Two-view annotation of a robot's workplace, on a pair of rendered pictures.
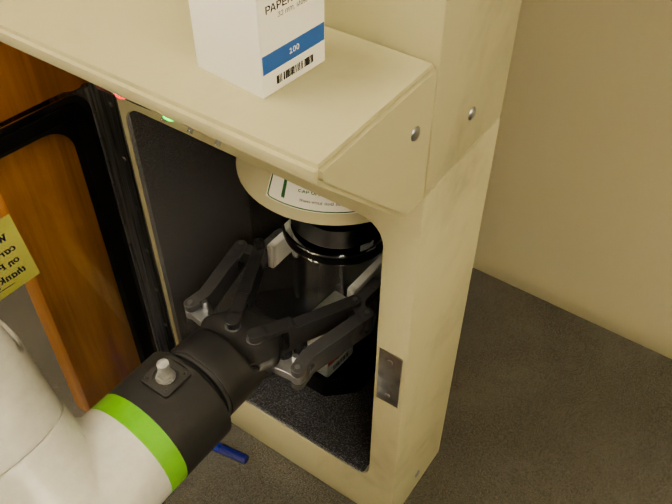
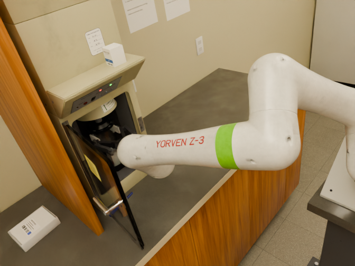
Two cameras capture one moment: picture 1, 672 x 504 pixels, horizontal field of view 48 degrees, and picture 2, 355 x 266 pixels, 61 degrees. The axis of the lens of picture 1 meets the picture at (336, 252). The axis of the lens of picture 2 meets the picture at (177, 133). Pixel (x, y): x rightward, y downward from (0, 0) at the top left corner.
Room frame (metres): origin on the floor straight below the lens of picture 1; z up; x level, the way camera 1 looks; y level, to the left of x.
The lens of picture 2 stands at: (-0.03, 0.96, 1.86)
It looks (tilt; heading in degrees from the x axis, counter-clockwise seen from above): 35 degrees down; 284
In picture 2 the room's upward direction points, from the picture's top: 11 degrees counter-clockwise
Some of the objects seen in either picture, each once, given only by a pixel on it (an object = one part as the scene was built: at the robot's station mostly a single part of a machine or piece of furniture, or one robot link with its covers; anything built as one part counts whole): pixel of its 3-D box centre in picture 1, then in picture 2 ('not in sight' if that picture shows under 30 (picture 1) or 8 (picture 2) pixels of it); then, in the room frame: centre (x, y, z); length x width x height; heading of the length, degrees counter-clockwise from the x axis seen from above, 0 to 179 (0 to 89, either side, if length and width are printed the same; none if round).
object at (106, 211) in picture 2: not in sight; (106, 202); (0.39, 0.38, 1.20); 0.10 x 0.05 x 0.03; 138
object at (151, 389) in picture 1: (171, 408); not in sight; (0.35, 0.14, 1.20); 0.09 x 0.06 x 0.12; 54
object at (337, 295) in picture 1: (336, 292); (108, 144); (0.54, 0.00, 1.14); 0.11 x 0.11 x 0.21
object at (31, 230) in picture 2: not in sight; (34, 227); (0.81, 0.30, 0.96); 0.16 x 0.12 x 0.04; 59
